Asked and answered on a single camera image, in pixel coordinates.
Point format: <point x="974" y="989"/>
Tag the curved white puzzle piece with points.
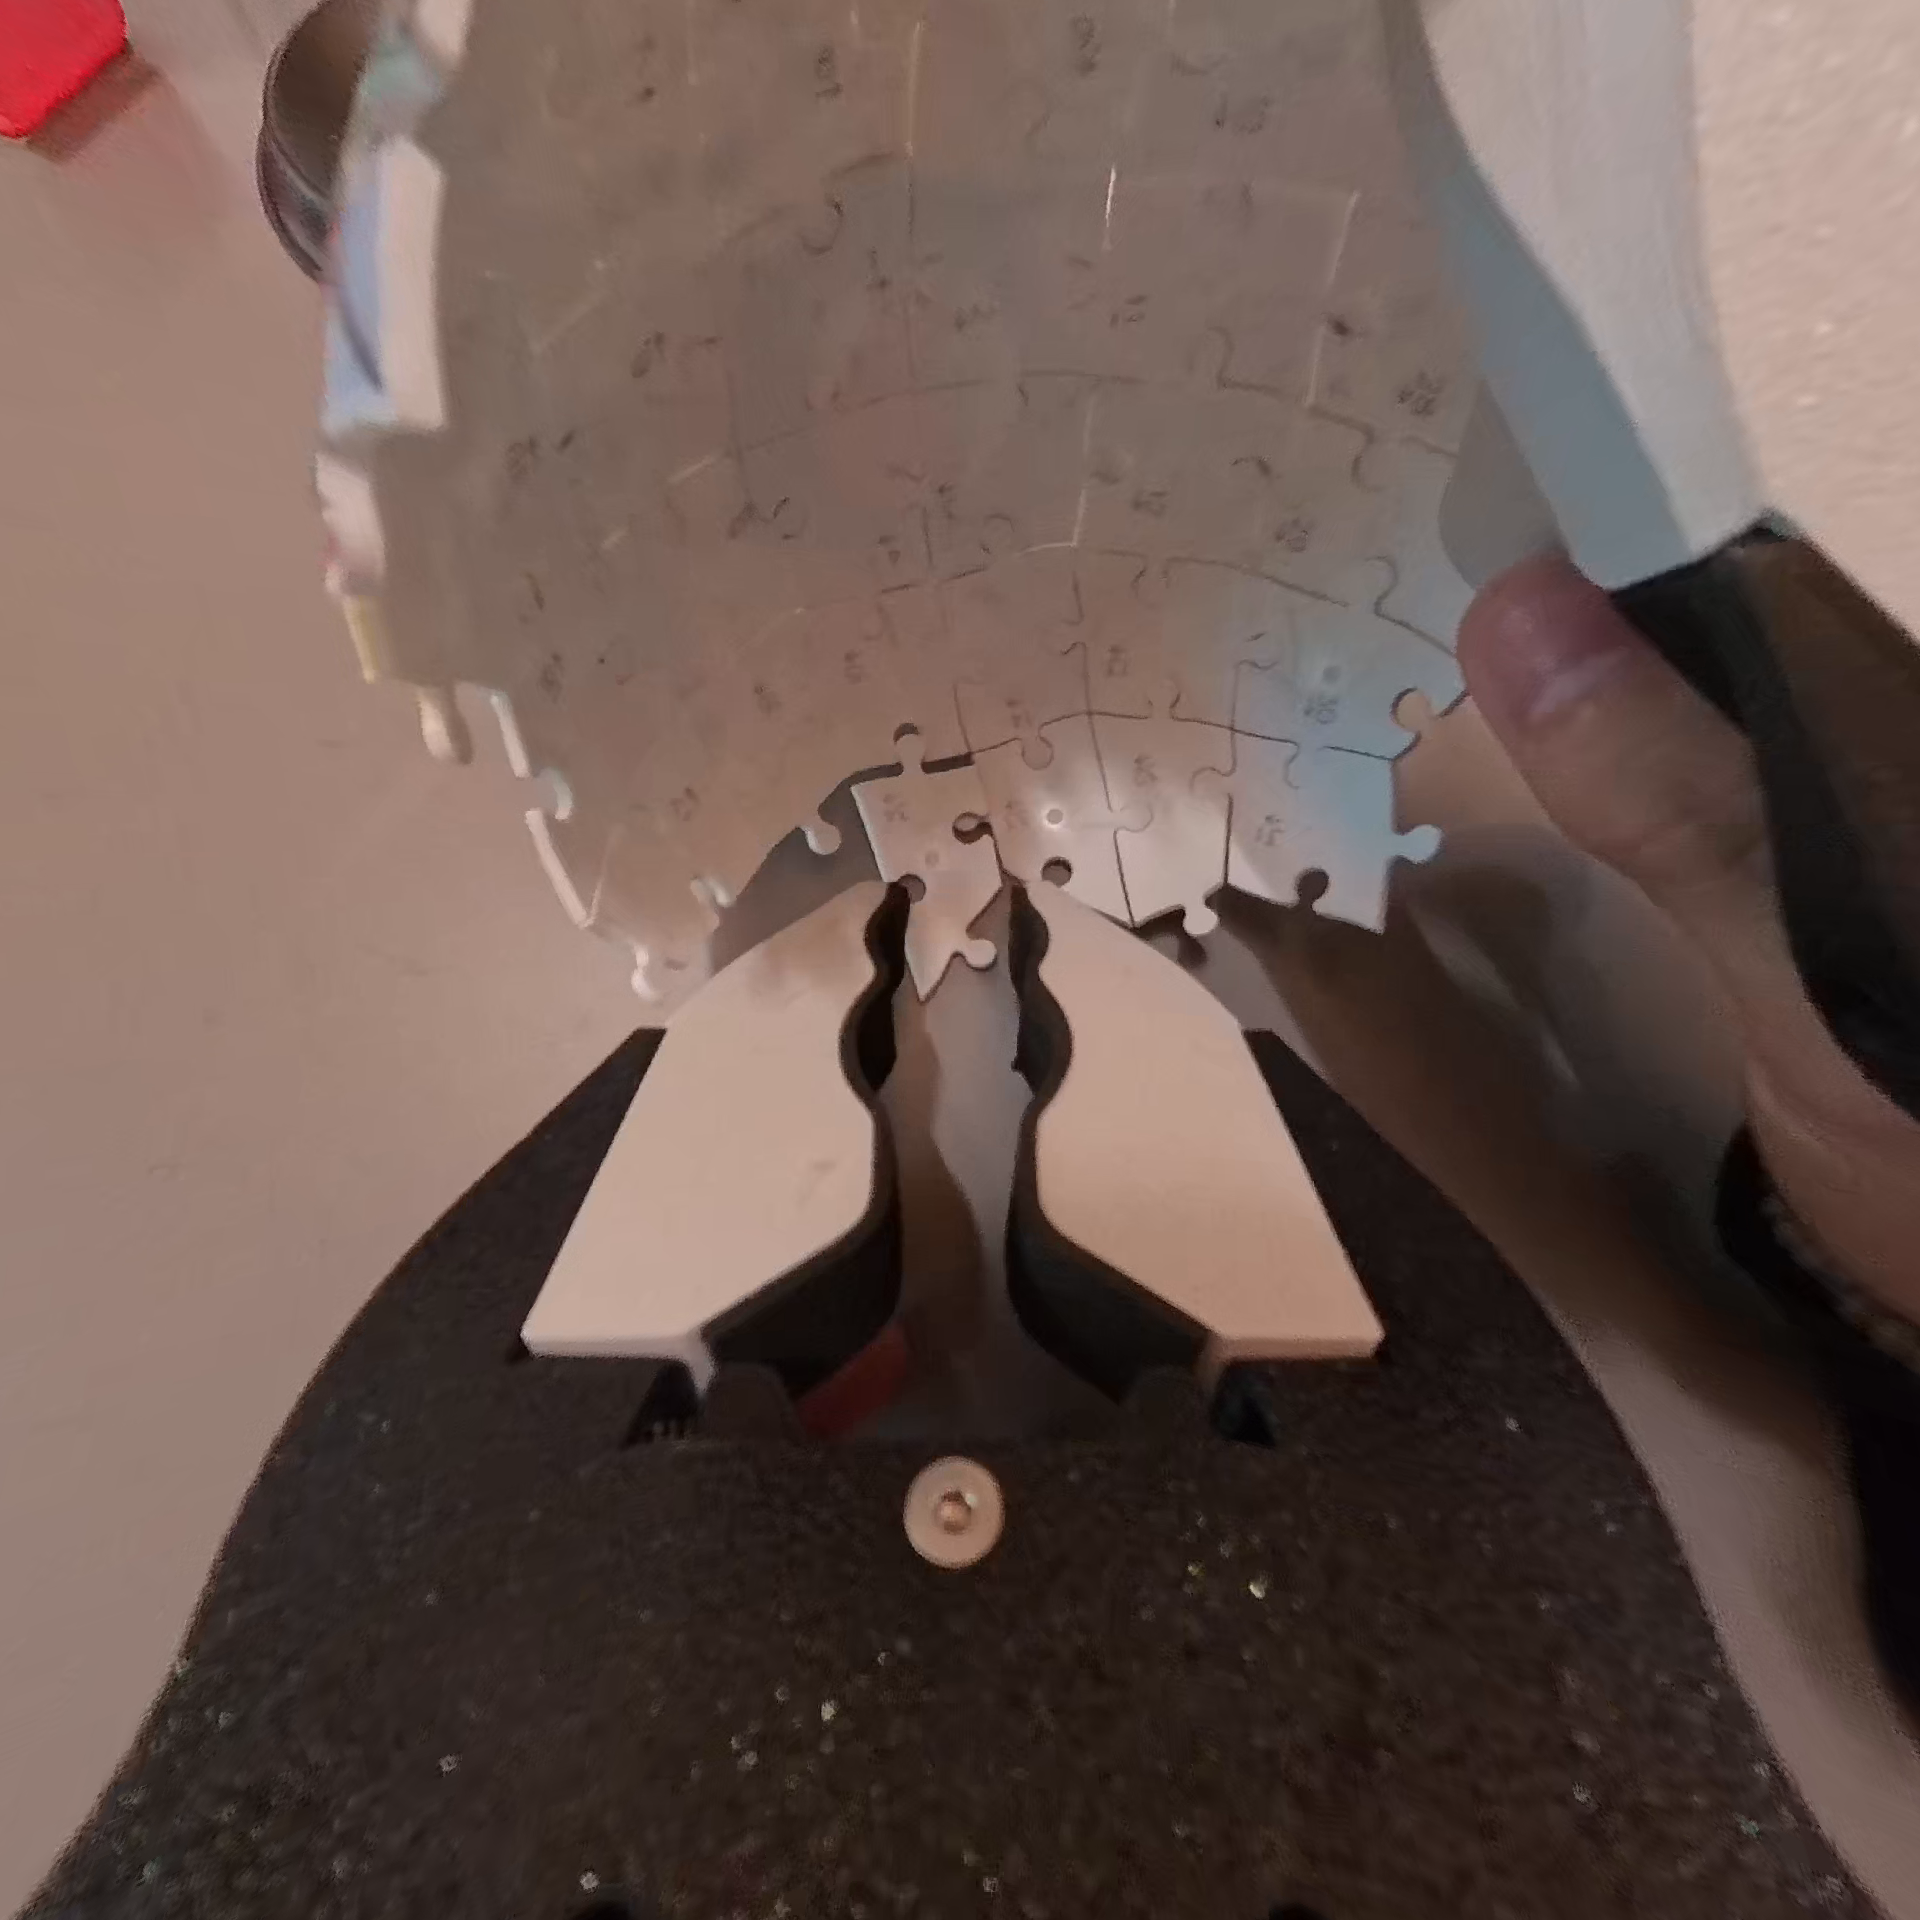
<point x="923" y="855"/>

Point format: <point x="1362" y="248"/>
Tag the partly built white puzzle ball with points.
<point x="901" y="374"/>

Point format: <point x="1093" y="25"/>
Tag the red plastic case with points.
<point x="45" y="59"/>

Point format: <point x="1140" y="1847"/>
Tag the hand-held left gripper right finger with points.
<point x="1198" y="1197"/>

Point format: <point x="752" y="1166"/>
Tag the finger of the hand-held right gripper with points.
<point x="1588" y="227"/>

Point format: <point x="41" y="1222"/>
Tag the person's right forearm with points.
<point x="1847" y="1468"/>

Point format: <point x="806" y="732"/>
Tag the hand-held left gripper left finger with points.
<point x="721" y="1197"/>

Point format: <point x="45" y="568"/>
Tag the black round puzzle stand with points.
<point x="292" y="163"/>

